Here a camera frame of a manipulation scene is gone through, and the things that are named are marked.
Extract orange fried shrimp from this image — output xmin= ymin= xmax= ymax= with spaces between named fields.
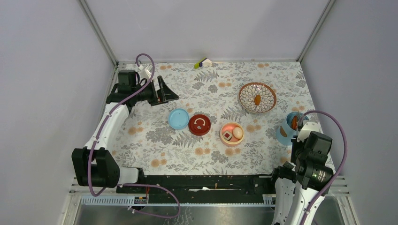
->
xmin=254 ymin=95 xmax=261 ymax=105
xmin=290 ymin=115 xmax=299 ymax=130

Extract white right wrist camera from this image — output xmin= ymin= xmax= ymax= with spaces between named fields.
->
xmin=297 ymin=121 xmax=321 ymax=143

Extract red round lid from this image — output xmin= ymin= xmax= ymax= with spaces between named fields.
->
xmin=188 ymin=114 xmax=211 ymax=136

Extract light blue cup container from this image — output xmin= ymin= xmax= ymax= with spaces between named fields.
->
xmin=276 ymin=112 xmax=303 ymax=146

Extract clear plastic tongs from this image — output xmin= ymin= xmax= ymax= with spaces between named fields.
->
xmin=296 ymin=112 xmax=304 ymax=129

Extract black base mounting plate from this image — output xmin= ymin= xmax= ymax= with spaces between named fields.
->
xmin=116 ymin=174 xmax=276 ymax=204

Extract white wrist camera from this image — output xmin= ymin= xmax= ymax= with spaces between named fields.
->
xmin=138 ymin=64 xmax=153 ymax=79
xmin=297 ymin=121 xmax=321 ymax=143

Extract red white sushi piece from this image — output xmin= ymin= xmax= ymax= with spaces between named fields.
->
xmin=222 ymin=131 xmax=233 ymax=141

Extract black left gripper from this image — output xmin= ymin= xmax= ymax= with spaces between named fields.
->
xmin=132 ymin=75 xmax=178 ymax=106

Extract floral patterned tablecloth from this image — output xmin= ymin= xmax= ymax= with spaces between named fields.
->
xmin=110 ymin=62 xmax=314 ymax=175

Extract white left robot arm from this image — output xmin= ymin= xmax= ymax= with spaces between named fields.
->
xmin=71 ymin=70 xmax=179 ymax=193

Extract patterned ceramic plate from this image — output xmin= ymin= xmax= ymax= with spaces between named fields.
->
xmin=238 ymin=82 xmax=277 ymax=114

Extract small toy house block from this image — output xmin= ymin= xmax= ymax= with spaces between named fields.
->
xmin=194 ymin=58 xmax=212 ymax=69

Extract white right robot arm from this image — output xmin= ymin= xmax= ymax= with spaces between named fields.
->
xmin=269 ymin=111 xmax=338 ymax=225

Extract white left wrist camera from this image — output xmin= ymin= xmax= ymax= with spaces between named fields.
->
xmin=138 ymin=64 xmax=153 ymax=79

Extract white egg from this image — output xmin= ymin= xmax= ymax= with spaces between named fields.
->
xmin=232 ymin=127 xmax=244 ymax=140

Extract light blue round lid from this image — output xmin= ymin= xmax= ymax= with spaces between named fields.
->
xmin=168 ymin=108 xmax=190 ymax=130

